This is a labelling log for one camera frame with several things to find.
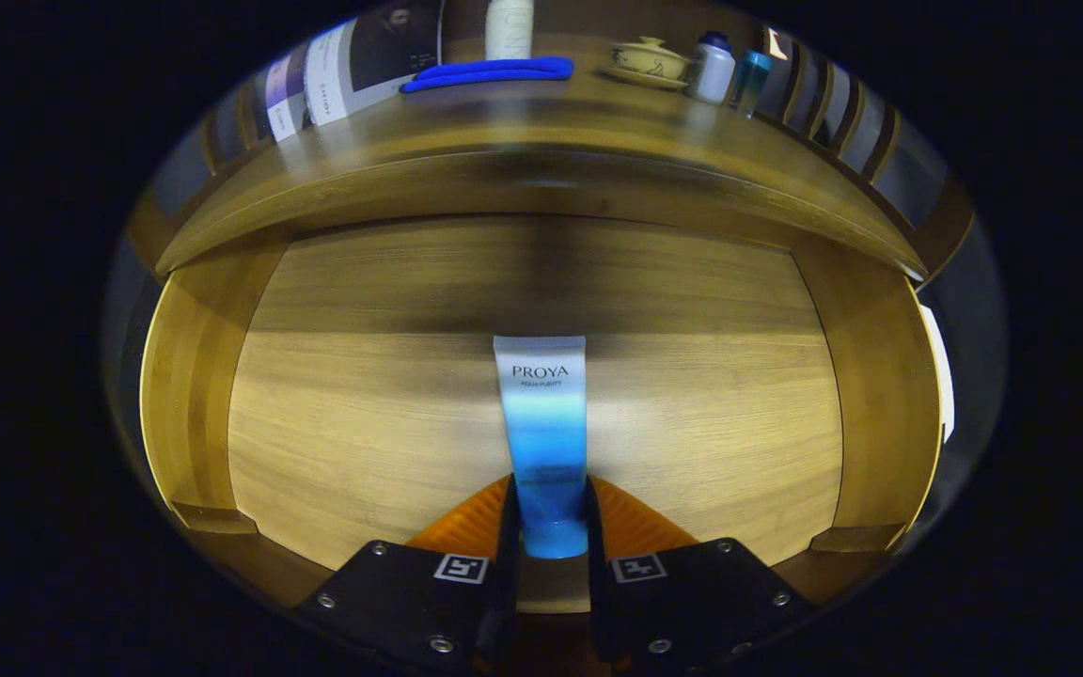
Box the white bottle with dark cap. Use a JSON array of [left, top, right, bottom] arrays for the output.
[[685, 31, 736, 105]]

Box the purple book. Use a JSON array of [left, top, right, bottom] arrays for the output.
[[264, 52, 312, 144]]

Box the beige lidded tea cup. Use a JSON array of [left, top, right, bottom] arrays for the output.
[[601, 36, 693, 92]]

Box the wooden countertop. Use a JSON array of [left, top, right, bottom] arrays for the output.
[[154, 42, 928, 281]]

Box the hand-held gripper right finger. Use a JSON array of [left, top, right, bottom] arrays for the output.
[[583, 473, 817, 673]]

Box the teal bottle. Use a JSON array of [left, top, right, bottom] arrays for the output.
[[728, 50, 773, 119]]

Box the white pump bottle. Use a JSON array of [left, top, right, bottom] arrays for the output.
[[484, 0, 536, 61]]

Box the blue folded cloth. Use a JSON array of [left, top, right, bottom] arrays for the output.
[[400, 56, 575, 94]]

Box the blue white tube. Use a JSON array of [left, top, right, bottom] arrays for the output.
[[493, 335, 589, 560]]

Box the wooden cabinet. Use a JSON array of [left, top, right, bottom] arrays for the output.
[[118, 0, 980, 283]]

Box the white book with portrait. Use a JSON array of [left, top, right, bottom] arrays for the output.
[[305, 0, 446, 127]]

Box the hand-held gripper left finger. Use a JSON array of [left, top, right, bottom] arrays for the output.
[[292, 473, 523, 673]]

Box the wooden drawer with black knob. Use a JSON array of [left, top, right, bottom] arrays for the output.
[[139, 214, 942, 617]]

